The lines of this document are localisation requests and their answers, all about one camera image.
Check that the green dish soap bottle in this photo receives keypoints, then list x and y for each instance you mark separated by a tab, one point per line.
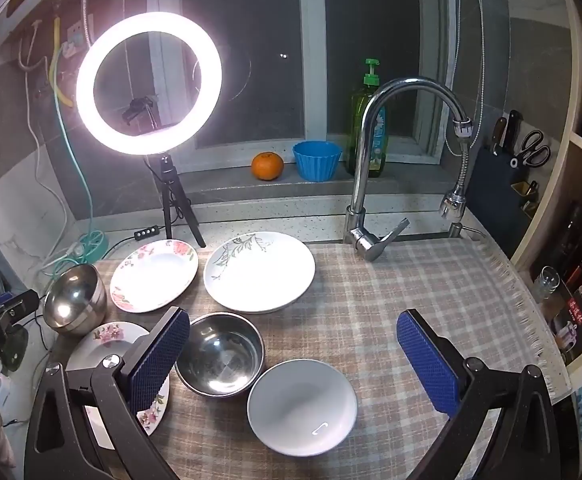
371	80

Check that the black scissors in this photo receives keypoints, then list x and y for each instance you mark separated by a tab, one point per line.
526	155

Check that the white plate with leaf print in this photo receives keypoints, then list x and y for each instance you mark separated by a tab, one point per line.
266	275

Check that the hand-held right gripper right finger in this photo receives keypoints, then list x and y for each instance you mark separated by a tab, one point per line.
428	365

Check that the stainless steel bowl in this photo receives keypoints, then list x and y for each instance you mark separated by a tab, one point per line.
221	355
71	300

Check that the white wall socket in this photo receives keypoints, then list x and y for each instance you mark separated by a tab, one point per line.
74	40

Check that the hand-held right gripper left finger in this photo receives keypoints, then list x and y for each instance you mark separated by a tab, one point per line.
158	360

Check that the teal round power strip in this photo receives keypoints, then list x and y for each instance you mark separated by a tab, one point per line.
93	245

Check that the red printed box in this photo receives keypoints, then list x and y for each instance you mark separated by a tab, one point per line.
578	320

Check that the black phone clamp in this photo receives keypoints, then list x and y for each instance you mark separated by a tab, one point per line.
138	107

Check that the chrome faucet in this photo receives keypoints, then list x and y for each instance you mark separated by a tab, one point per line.
363	180

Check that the blue fluted cup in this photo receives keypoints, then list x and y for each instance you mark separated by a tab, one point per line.
317	160

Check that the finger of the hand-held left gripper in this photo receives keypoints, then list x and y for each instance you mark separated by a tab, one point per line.
16	306

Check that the wooden shelf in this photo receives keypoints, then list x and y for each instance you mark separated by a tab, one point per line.
561	185

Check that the orange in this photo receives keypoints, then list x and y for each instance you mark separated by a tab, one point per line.
267	166

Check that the dark bottle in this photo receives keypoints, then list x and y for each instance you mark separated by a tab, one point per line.
571	240

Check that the black inline remote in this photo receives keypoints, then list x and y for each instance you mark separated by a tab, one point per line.
147	233

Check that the plaid cloth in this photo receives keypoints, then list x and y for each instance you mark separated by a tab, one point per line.
371	300

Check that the window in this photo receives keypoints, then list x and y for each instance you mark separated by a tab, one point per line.
251	60

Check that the large pink floral plate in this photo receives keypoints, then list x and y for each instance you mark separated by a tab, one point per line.
156	272

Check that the yellow holder cup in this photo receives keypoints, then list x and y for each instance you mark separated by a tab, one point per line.
521	190

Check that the white ceramic bowl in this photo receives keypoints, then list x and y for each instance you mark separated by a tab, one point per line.
301	410

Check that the drinking glass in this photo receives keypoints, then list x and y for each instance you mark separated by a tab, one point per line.
546	282

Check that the small floral plate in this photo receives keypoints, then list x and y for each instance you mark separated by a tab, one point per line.
106	332

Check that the dark blue knife holder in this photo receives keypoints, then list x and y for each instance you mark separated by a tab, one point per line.
496	200

